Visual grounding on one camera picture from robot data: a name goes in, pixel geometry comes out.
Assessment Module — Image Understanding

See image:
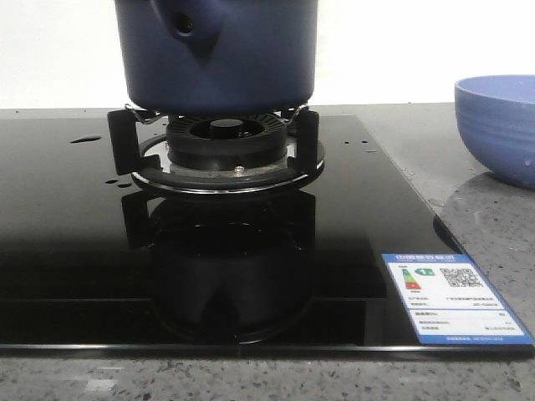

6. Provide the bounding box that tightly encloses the dark blue cooking pot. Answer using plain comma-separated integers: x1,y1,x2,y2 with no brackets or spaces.
115,1,318,115

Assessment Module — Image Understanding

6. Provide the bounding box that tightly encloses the black right pot support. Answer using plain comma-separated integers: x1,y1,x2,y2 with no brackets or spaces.
107,105,325,196

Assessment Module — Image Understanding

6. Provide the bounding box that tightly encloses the black glass gas stove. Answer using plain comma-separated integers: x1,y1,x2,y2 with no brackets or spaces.
1,115,534,360

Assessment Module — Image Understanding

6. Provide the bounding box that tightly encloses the blue ceramic bowl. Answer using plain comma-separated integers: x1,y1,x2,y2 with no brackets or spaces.
455,74,534,189

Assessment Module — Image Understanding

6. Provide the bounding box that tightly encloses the blue energy efficiency label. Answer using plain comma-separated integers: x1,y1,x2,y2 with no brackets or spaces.
382,254,534,346

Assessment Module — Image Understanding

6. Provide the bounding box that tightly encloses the black right gas burner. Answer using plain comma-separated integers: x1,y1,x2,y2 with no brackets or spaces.
166,114,288,171

